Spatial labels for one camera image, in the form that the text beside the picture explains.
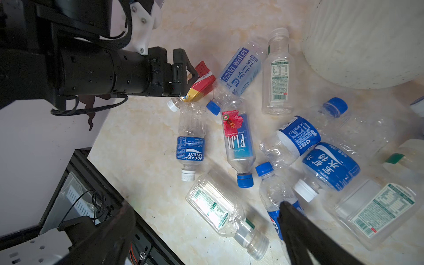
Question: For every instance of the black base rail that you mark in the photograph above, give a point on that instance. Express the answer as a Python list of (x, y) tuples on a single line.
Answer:
[(82, 191)]

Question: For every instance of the Fiji red flower bottle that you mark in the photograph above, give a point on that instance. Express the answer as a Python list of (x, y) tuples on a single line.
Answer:
[(238, 141)]

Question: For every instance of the Pepsi blue label bottle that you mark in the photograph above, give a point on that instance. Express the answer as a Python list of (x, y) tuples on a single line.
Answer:
[(273, 190)]

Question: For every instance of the blue label bottle by bin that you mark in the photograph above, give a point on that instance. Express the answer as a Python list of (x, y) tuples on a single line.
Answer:
[(417, 106)]

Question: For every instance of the red yellow label bottle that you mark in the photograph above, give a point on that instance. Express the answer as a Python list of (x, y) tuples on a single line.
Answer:
[(202, 87)]

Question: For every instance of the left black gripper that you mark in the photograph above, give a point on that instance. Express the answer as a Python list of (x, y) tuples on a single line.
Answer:
[(151, 75)]

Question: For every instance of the blue label white cap bottle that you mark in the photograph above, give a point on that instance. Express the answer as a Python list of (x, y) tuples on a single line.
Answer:
[(353, 178)]

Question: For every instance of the soda water blue label bottle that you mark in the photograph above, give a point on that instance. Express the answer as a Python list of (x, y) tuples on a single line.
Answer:
[(237, 75)]

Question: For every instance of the white ribbed trash bin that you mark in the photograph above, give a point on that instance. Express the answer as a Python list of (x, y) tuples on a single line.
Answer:
[(365, 44)]

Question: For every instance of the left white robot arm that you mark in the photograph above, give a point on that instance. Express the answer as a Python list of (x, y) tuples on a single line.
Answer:
[(63, 50)]

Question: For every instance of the green label clear bottle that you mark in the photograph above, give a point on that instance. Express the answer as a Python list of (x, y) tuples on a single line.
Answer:
[(373, 206), (219, 205), (278, 70)]

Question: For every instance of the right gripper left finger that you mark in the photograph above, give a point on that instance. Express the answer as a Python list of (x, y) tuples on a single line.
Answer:
[(105, 244)]

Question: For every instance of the Pocari Sweat blue label bottle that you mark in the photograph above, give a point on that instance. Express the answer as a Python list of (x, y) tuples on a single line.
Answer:
[(190, 147)]

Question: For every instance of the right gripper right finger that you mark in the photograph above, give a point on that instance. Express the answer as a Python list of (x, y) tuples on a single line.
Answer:
[(305, 241)]

